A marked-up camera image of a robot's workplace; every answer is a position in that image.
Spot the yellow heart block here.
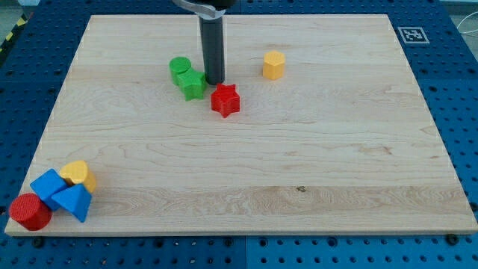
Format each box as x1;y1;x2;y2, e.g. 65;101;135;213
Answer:
59;160;96;194

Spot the red cylinder block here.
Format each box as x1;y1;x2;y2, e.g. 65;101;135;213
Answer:
8;193;52;231

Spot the red star block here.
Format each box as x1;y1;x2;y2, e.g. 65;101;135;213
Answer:
210;84;240;118

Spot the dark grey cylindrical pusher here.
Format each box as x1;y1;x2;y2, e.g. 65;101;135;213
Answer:
199;17;225;85

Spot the white cable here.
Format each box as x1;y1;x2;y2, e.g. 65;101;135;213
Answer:
456;10;478;37

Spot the wooden board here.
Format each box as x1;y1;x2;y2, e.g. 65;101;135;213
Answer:
21;14;477;237

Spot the blue cube block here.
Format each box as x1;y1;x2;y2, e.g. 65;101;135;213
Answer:
30;169;69;211

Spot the green cylinder block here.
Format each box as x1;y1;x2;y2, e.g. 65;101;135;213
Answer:
169;57;192;86

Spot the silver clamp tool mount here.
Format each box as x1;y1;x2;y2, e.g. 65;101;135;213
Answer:
172;0;237;19

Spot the green star block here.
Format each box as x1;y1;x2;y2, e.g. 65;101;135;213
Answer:
178;68;207;101

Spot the blue triangle block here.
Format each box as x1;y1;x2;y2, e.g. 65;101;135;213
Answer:
52;184;92;223

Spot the white fiducial marker tag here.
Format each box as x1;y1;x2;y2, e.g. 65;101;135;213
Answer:
397;26;429;44

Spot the yellow hexagon block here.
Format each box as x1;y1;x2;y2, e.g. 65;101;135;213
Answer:
262;50;285;80

